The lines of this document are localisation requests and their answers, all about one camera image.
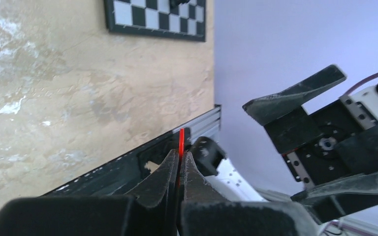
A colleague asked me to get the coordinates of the chessboard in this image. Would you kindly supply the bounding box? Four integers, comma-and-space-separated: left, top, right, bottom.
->
104, 0, 206, 42

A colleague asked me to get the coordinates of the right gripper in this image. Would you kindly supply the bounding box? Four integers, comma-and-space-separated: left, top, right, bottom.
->
243, 64, 378, 223

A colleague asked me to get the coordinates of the red key tag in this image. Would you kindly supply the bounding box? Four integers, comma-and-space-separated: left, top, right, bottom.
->
178, 128, 185, 161

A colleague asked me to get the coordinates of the black chess piece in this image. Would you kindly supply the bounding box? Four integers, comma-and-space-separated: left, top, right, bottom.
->
169, 0, 190, 9

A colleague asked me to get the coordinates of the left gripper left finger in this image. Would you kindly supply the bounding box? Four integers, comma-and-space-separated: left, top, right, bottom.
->
0, 150, 179, 236

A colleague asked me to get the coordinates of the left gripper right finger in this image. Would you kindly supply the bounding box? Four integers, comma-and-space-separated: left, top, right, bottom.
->
180, 151, 317, 236

